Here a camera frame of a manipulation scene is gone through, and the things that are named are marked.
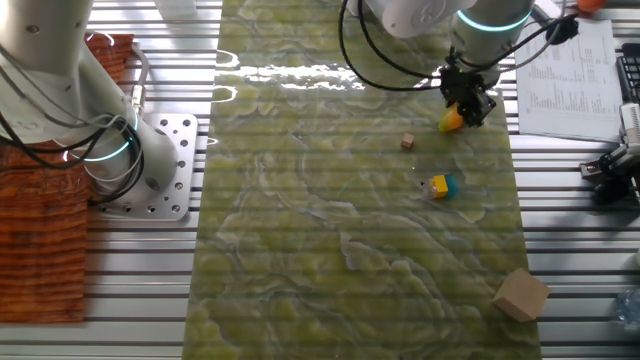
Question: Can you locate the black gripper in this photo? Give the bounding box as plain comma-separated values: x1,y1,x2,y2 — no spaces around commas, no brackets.
438,64,499,129

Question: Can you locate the yellow toy mango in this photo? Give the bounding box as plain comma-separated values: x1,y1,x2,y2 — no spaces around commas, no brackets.
438,102,465,134

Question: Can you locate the yellow teal toy brick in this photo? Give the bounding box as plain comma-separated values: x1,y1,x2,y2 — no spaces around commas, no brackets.
419,173,460,201

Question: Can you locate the printed paper sheet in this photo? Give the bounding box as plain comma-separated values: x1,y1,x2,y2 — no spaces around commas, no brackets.
514,13,626,144

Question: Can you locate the large wooden cube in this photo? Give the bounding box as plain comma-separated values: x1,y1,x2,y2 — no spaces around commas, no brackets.
491,267,552,323

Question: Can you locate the green marble pattern mat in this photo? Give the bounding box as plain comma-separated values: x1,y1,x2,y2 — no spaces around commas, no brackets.
182,0,543,360

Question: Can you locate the clear plastic water bottle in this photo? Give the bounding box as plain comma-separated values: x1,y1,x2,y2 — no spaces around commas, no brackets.
615,287,640,331

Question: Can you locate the orange woven cloth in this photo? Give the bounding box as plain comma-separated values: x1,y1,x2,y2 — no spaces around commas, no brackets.
0,33,135,325

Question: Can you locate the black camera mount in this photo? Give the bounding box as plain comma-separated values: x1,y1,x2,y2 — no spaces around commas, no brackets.
579,143,640,205

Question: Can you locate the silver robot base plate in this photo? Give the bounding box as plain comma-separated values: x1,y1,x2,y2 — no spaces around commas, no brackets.
97,112,200,222

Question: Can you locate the grey base cable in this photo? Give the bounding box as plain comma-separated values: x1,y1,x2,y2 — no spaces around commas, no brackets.
129,42,151,117

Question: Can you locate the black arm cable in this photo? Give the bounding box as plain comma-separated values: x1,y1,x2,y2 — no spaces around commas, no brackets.
0,0,580,207

